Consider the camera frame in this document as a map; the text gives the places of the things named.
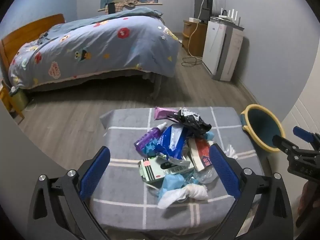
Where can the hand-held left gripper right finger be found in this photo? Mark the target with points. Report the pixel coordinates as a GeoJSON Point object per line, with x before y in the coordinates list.
{"type": "Point", "coordinates": [223, 171]}

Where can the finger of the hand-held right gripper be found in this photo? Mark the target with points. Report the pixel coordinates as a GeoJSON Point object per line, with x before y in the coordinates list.
{"type": "Point", "coordinates": [301, 131]}
{"type": "Point", "coordinates": [283, 143]}

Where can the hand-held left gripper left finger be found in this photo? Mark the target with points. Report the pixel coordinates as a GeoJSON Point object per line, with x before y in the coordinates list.
{"type": "Point", "coordinates": [96, 171]}

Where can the clear plastic wrapper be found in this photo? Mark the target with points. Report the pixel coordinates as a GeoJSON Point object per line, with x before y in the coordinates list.
{"type": "Point", "coordinates": [205, 176]}

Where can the blue bin with yellow rim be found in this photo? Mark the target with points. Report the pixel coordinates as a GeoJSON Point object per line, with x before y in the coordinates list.
{"type": "Point", "coordinates": [260, 127]}

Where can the red white packet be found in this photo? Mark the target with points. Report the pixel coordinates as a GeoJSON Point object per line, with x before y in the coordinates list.
{"type": "Point", "coordinates": [200, 152]}

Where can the large white tissue wad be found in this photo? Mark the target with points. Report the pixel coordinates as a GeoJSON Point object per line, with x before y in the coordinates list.
{"type": "Point", "coordinates": [195, 192]}

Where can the light blue wrapper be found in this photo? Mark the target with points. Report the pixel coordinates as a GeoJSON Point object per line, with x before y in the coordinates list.
{"type": "Point", "coordinates": [172, 182]}

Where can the black plastic bag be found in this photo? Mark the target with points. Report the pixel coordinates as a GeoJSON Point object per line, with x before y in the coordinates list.
{"type": "Point", "coordinates": [192, 125]}

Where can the green white box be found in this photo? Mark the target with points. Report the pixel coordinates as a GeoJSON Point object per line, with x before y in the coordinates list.
{"type": "Point", "coordinates": [152, 170]}

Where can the purple spray bottle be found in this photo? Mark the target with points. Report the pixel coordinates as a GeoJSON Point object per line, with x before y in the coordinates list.
{"type": "Point", "coordinates": [150, 136]}

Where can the blue plastic packet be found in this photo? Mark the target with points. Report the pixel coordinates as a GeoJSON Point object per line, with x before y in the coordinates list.
{"type": "Point", "coordinates": [166, 140]}

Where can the purple packet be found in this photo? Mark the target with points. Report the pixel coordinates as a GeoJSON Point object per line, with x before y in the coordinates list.
{"type": "Point", "coordinates": [162, 112]}

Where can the person's right forearm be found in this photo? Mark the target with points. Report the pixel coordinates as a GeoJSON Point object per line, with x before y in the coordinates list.
{"type": "Point", "coordinates": [305, 197]}

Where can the white panelled door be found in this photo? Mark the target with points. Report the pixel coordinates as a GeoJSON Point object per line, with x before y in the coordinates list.
{"type": "Point", "coordinates": [305, 115]}

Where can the grey checked mat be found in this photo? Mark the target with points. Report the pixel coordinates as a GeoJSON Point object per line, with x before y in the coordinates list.
{"type": "Point", "coordinates": [125, 140]}

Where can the green storage bin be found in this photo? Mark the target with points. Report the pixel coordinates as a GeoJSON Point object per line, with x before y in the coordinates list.
{"type": "Point", "coordinates": [18, 98]}

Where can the white air purifier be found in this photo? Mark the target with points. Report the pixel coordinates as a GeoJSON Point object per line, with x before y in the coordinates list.
{"type": "Point", "coordinates": [220, 52]}

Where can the bed with blue quilt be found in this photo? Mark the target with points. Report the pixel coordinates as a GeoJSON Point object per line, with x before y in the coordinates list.
{"type": "Point", "coordinates": [100, 42]}

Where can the wooden cabinet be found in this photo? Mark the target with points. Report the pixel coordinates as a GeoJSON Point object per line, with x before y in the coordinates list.
{"type": "Point", "coordinates": [197, 42]}

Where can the white router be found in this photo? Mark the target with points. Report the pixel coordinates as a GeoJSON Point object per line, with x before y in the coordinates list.
{"type": "Point", "coordinates": [228, 17]}

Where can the wooden bed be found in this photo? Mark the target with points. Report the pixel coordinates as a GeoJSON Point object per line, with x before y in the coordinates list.
{"type": "Point", "coordinates": [30, 30]}

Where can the black monitor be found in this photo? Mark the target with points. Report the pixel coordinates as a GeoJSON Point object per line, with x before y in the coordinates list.
{"type": "Point", "coordinates": [200, 7]}

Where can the pile of clothes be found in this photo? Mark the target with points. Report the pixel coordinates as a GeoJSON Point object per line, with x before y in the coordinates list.
{"type": "Point", "coordinates": [126, 2]}

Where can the wooden window sill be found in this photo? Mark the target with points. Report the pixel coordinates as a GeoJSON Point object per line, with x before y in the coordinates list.
{"type": "Point", "coordinates": [155, 4]}

